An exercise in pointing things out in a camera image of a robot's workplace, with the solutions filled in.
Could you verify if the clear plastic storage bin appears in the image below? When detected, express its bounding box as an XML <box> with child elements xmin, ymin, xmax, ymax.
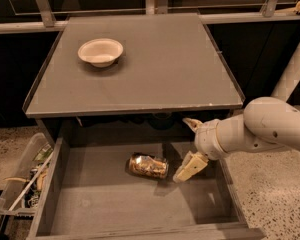
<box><xmin>0</xmin><ymin>133</ymin><xmax>53</xmax><ymax>217</ymax></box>

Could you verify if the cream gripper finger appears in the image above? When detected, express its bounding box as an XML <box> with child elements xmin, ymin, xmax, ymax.
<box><xmin>173</xmin><ymin>151</ymin><xmax>209</xmax><ymax>183</ymax></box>
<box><xmin>182</xmin><ymin>118</ymin><xmax>203</xmax><ymax>133</ymax></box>

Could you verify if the metal railing frame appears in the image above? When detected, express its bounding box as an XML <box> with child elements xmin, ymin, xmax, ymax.
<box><xmin>0</xmin><ymin>0</ymin><xmax>300</xmax><ymax>34</ymax></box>

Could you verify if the grey cabinet counter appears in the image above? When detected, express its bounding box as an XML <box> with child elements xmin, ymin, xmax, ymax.
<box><xmin>22</xmin><ymin>13</ymin><xmax>246</xmax><ymax>148</ymax></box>

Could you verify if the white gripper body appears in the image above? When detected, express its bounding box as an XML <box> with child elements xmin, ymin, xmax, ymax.
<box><xmin>194</xmin><ymin>119</ymin><xmax>228</xmax><ymax>160</ymax></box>

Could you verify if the open grey top drawer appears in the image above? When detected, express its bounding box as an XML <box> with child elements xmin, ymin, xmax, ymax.
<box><xmin>27</xmin><ymin>134</ymin><xmax>265</xmax><ymax>240</ymax></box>

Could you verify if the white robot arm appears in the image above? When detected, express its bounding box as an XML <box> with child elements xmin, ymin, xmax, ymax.
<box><xmin>173</xmin><ymin>42</ymin><xmax>300</xmax><ymax>183</ymax></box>

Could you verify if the orange soda can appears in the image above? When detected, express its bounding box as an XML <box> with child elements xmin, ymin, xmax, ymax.
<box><xmin>128</xmin><ymin>153</ymin><xmax>169</xmax><ymax>179</ymax></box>

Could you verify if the white paper bowl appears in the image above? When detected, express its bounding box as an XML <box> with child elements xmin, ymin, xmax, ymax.
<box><xmin>78</xmin><ymin>38</ymin><xmax>123</xmax><ymax>68</ymax></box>

